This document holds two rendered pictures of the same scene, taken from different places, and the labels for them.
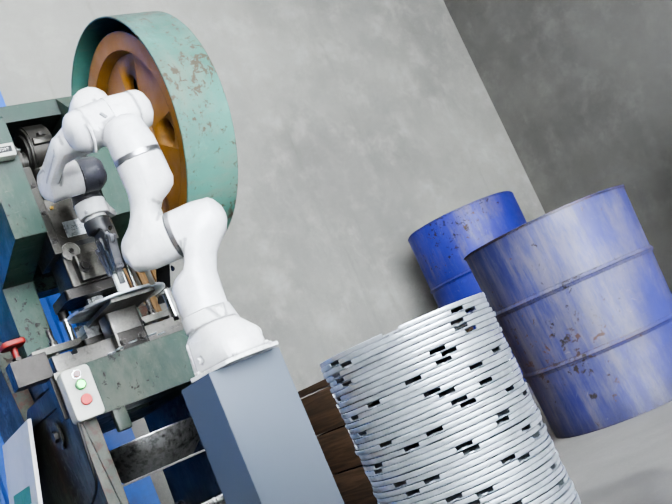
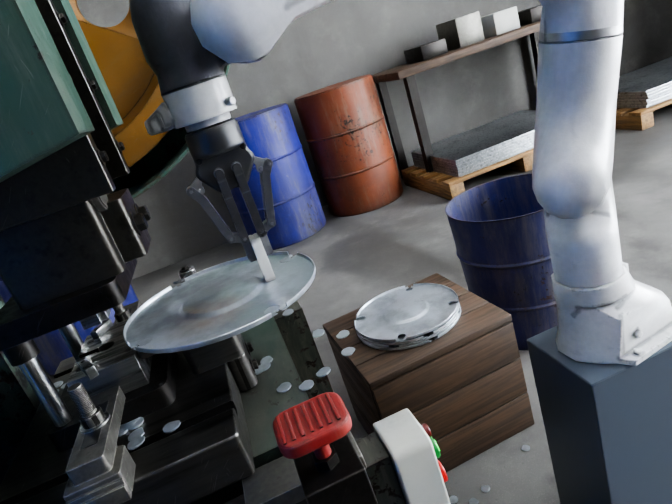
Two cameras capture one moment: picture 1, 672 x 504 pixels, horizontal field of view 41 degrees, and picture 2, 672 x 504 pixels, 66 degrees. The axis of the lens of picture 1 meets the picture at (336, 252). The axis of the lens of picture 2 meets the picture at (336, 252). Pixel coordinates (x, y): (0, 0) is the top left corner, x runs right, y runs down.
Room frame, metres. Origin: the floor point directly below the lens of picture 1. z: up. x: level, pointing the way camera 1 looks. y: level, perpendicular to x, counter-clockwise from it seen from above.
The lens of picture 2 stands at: (2.04, 1.20, 1.05)
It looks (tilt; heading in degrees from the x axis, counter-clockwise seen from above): 20 degrees down; 295
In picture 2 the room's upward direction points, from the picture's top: 18 degrees counter-clockwise
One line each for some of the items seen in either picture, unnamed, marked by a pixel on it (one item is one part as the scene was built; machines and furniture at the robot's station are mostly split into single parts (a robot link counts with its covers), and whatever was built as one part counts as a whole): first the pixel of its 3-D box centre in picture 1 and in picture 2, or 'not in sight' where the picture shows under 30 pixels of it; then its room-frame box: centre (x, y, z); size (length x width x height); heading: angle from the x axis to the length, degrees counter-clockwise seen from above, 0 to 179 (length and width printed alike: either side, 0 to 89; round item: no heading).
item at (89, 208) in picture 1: (96, 212); (188, 109); (2.47, 0.58, 1.05); 0.13 x 0.12 x 0.05; 126
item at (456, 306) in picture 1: (402, 331); not in sight; (1.45, -0.05, 0.35); 0.29 x 0.29 x 0.01
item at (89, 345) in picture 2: (105, 328); (115, 358); (2.65, 0.73, 0.76); 0.15 x 0.09 x 0.05; 126
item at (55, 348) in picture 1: (51, 347); (93, 426); (2.56, 0.87, 0.76); 0.17 x 0.06 x 0.10; 126
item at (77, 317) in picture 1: (116, 303); (221, 295); (2.51, 0.63, 0.79); 0.29 x 0.29 x 0.01
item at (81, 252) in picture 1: (75, 240); (46, 166); (2.62, 0.71, 1.04); 0.17 x 0.15 x 0.30; 36
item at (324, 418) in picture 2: (16, 355); (321, 447); (2.28, 0.87, 0.72); 0.07 x 0.06 x 0.08; 36
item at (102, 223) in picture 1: (101, 234); (222, 157); (2.45, 0.59, 0.98); 0.08 x 0.07 x 0.09; 36
